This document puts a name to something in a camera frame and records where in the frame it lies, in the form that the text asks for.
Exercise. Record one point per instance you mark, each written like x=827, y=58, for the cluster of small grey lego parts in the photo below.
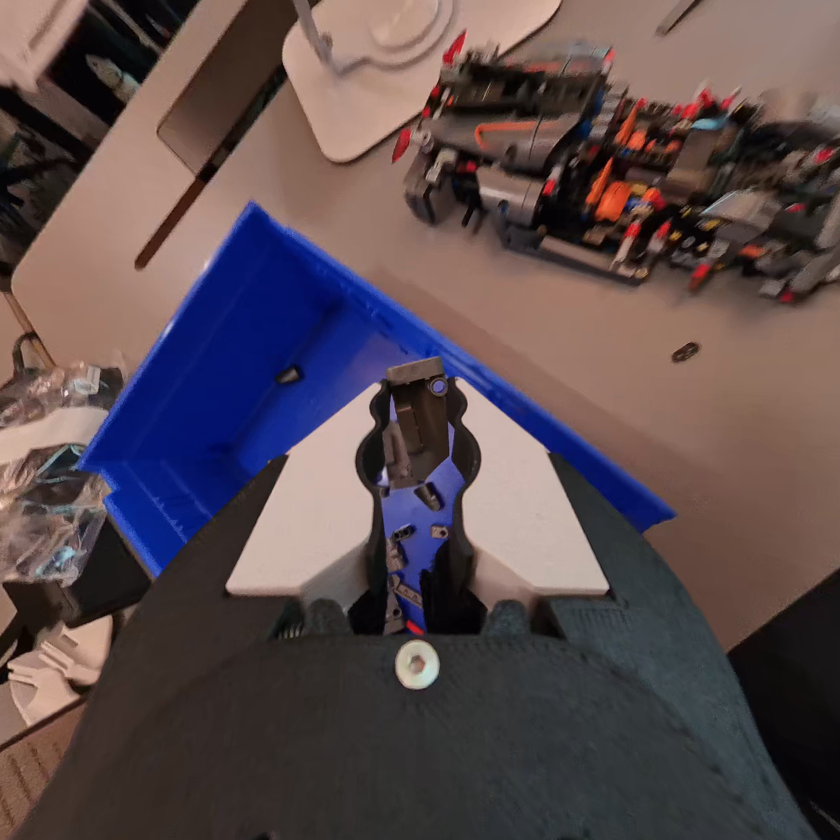
x=428, y=495

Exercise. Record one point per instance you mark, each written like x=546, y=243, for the white booklet stand base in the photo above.
x=367, y=111

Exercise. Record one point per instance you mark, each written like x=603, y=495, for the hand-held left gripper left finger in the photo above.
x=315, y=518

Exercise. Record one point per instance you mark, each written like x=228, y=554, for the tagged blue plastic bin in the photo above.
x=229, y=394

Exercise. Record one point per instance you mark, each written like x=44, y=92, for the small black lego clip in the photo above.
x=289, y=375

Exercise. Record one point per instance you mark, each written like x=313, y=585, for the dark grey long lego slope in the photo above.
x=676, y=16

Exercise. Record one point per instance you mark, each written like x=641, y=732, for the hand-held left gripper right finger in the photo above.
x=525, y=518

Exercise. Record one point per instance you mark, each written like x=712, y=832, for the dark grey lego liftarm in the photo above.
x=423, y=426

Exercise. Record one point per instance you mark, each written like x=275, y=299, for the white plastic object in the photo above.
x=59, y=663

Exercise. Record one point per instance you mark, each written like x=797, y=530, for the heap of clear plastic bags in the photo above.
x=46, y=525

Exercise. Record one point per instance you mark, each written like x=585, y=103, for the partly built lego car model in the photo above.
x=590, y=164

